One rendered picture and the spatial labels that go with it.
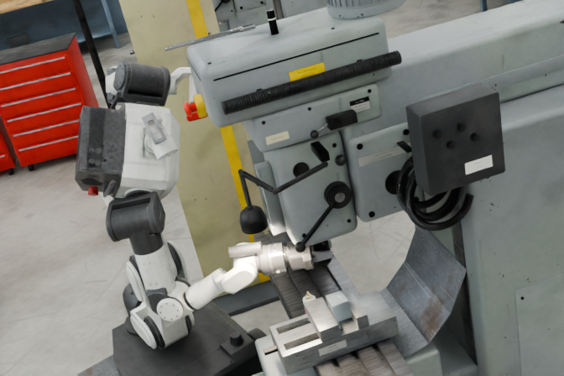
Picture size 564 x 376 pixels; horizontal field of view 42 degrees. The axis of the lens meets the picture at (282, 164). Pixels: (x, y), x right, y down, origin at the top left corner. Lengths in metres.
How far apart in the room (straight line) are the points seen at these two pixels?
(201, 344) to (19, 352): 1.69
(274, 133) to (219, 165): 2.04
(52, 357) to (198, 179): 1.29
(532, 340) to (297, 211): 0.83
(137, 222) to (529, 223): 1.09
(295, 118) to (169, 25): 1.85
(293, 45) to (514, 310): 1.01
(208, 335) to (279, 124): 1.43
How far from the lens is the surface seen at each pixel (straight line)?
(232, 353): 2.85
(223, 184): 3.87
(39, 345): 4.45
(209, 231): 3.98
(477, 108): 1.70
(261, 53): 1.74
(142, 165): 2.16
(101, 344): 4.24
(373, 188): 1.96
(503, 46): 2.00
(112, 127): 2.18
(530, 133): 1.98
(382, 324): 2.17
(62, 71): 6.44
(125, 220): 2.13
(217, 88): 1.73
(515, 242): 2.11
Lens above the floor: 2.38
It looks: 25 degrees down
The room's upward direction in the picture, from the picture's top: 13 degrees counter-clockwise
